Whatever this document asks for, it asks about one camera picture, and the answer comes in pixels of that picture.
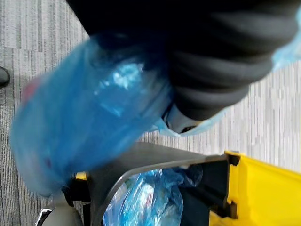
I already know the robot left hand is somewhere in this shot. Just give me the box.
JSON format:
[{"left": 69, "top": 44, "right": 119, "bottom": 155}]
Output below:
[{"left": 67, "top": 0, "right": 301, "bottom": 132}]

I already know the blue plastic rubbish bag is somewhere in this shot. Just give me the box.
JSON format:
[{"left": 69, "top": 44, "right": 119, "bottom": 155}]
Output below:
[
  {"left": 10, "top": 32, "right": 301, "bottom": 197},
  {"left": 102, "top": 168, "right": 204, "bottom": 226}
]

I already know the dark robot foot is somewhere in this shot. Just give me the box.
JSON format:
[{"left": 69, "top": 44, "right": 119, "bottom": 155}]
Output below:
[{"left": 0, "top": 66, "right": 10, "bottom": 86}]

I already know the silver robot leg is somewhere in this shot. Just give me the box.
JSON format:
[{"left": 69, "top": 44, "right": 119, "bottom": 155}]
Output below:
[{"left": 37, "top": 190, "right": 83, "bottom": 226}]

